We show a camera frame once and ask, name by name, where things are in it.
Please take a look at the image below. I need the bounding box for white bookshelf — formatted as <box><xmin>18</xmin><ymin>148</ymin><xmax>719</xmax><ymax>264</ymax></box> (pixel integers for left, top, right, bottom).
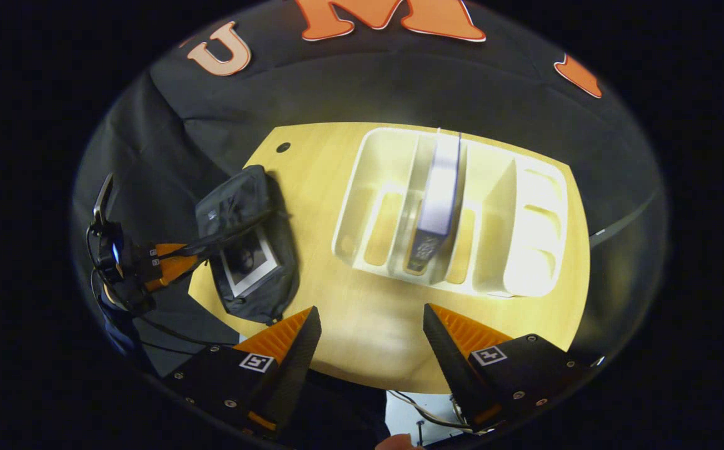
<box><xmin>332</xmin><ymin>127</ymin><xmax>570</xmax><ymax>298</ymax></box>

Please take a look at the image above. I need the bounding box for grey portrait cover book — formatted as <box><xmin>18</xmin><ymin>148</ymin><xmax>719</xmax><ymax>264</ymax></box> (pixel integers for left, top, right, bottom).
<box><xmin>219</xmin><ymin>227</ymin><xmax>281</xmax><ymax>299</ymax></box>

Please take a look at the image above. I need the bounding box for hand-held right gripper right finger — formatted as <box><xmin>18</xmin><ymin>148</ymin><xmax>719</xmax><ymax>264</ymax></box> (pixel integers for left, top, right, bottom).
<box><xmin>422</xmin><ymin>303</ymin><xmax>595</xmax><ymax>432</ymax></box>

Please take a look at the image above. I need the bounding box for black backdrop cloth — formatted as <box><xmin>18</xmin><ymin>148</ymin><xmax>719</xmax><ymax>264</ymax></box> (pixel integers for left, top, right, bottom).
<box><xmin>74</xmin><ymin>0</ymin><xmax>666</xmax><ymax>376</ymax></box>

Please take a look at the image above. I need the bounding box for black schoolbag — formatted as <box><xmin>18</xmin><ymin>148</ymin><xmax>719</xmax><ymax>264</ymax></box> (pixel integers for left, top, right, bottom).
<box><xmin>194</xmin><ymin>164</ymin><xmax>301</xmax><ymax>326</ymax></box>

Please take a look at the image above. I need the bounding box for blue cover book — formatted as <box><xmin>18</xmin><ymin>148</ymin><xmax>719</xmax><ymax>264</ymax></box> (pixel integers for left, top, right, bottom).
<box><xmin>406</xmin><ymin>129</ymin><xmax>463</xmax><ymax>274</ymax></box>

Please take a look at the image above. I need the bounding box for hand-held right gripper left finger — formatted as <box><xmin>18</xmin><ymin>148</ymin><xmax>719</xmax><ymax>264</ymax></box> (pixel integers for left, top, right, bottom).
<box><xmin>165</xmin><ymin>305</ymin><xmax>323</xmax><ymax>438</ymax></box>

